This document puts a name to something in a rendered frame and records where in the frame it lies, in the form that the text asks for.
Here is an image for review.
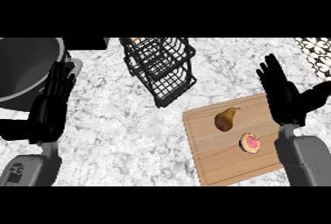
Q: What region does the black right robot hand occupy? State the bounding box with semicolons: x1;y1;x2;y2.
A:
254;52;331;128

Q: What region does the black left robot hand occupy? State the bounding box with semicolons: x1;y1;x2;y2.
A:
0;60;78;144

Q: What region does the wooden cutting board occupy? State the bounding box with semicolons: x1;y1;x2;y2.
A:
180;92;285;186

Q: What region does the large grey pot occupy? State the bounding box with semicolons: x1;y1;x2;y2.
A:
0;38;84;112

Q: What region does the brown pear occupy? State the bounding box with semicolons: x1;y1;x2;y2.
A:
213;106;242;133

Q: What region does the black and white patterned mat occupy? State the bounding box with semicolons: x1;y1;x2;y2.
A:
294;38;331;79

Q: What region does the dark flat block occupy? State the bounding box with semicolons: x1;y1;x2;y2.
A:
62;38;111;51

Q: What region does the black wire tiered basket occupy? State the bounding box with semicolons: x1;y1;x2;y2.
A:
118;38;198;109

